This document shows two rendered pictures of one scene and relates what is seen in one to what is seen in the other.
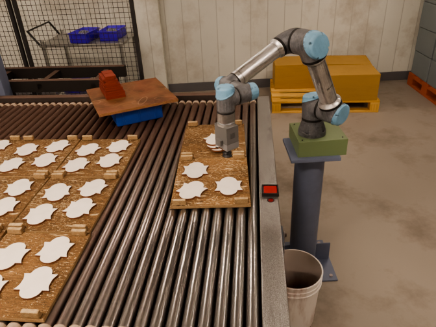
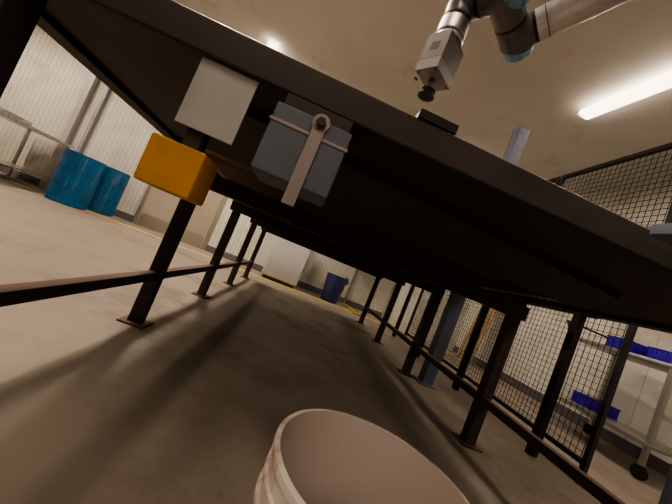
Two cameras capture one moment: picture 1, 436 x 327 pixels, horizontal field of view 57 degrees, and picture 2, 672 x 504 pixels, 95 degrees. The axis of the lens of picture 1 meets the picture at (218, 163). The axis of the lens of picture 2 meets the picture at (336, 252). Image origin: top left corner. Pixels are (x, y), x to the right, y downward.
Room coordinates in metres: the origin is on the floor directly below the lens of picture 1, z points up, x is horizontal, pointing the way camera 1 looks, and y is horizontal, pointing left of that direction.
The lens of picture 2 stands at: (1.33, -0.78, 0.61)
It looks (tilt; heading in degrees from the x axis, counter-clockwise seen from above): 3 degrees up; 78
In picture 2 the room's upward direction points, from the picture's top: 22 degrees clockwise
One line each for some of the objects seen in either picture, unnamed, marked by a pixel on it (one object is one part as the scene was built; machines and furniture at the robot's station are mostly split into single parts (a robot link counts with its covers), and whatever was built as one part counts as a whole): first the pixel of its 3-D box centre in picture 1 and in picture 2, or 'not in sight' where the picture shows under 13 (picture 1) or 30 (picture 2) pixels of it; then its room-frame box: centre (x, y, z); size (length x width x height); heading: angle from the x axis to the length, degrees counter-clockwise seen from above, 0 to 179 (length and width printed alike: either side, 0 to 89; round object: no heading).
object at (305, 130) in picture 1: (312, 124); not in sight; (2.01, -0.53, 1.01); 0.15 x 0.15 x 0.10
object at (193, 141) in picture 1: (213, 141); not in sight; (2.04, 0.02, 0.93); 0.41 x 0.35 x 0.02; 177
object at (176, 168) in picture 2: not in sight; (197, 130); (1.15, -0.20, 0.74); 0.09 x 0.08 x 0.24; 174
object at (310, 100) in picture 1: (314, 104); not in sight; (2.01, -0.53, 1.13); 0.13 x 0.12 x 0.14; 33
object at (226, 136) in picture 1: (224, 134); (436, 61); (1.54, -0.03, 1.21); 0.10 x 0.09 x 0.16; 125
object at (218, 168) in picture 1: (211, 180); not in sight; (1.62, 0.03, 0.93); 0.41 x 0.35 x 0.02; 178
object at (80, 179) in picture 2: not in sight; (91, 184); (-1.56, 4.80, 0.39); 1.06 x 0.64 x 0.77; 91
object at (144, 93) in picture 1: (130, 95); not in sight; (2.57, 0.56, 1.03); 0.50 x 0.50 x 0.02; 23
